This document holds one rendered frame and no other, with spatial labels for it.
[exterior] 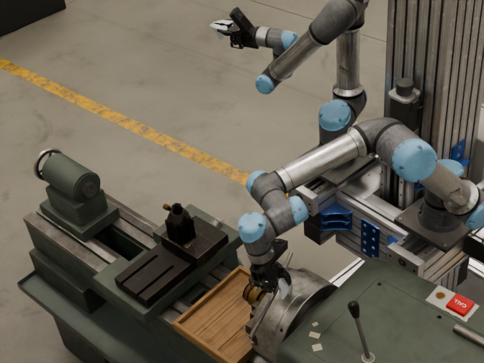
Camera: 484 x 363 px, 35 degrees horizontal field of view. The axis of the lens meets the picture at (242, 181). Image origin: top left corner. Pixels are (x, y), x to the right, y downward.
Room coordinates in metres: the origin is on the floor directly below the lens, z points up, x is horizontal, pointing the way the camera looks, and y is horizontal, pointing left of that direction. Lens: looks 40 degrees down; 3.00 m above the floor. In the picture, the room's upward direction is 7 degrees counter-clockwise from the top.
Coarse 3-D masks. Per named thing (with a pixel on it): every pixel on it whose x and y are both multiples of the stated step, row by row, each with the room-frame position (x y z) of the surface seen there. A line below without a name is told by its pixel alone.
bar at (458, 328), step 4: (456, 324) 1.34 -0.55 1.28; (456, 328) 1.33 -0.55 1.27; (460, 328) 1.32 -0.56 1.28; (464, 328) 1.32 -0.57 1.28; (456, 332) 1.32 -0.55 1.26; (460, 332) 1.31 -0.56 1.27; (464, 332) 1.31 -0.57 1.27; (468, 332) 1.31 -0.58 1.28; (464, 336) 1.30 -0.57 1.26; (468, 336) 1.30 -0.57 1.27; (472, 336) 1.29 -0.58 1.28; (476, 336) 1.29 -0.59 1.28; (472, 340) 1.29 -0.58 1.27; (476, 340) 1.28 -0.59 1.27; (480, 340) 1.28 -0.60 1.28; (480, 344) 1.27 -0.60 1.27
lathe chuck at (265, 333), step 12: (300, 276) 1.63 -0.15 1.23; (312, 276) 1.64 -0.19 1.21; (300, 288) 1.57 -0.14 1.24; (264, 300) 1.56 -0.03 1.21; (276, 300) 1.55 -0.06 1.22; (288, 300) 1.54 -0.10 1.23; (276, 312) 1.52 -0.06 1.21; (252, 324) 1.53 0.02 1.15; (264, 324) 1.51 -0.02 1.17; (276, 324) 1.49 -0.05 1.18; (264, 336) 1.49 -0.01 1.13; (264, 348) 1.48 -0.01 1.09
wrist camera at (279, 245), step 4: (276, 240) 1.59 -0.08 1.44; (280, 240) 1.59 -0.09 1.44; (284, 240) 1.59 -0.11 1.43; (272, 244) 1.57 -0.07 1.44; (276, 244) 1.57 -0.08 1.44; (280, 244) 1.57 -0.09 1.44; (284, 244) 1.57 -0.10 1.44; (276, 248) 1.54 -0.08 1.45; (280, 248) 1.54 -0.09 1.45; (284, 248) 1.56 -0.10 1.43; (276, 252) 1.52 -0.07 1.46; (280, 252) 1.54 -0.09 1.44; (276, 256) 1.51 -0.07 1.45; (276, 260) 1.51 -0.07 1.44
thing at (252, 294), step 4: (248, 284) 1.72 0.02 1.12; (244, 288) 1.72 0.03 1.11; (248, 288) 1.71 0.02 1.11; (260, 288) 1.70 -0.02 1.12; (244, 292) 1.71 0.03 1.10; (248, 292) 1.70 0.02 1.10; (252, 292) 1.69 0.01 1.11; (256, 292) 1.68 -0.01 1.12; (260, 292) 1.68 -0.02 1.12; (264, 292) 1.69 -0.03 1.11; (244, 296) 1.70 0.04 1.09; (248, 296) 1.69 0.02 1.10; (252, 296) 1.68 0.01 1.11; (256, 296) 1.67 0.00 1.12; (260, 296) 1.68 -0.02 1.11; (248, 300) 1.68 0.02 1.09; (252, 300) 1.67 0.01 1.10; (260, 300) 1.67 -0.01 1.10
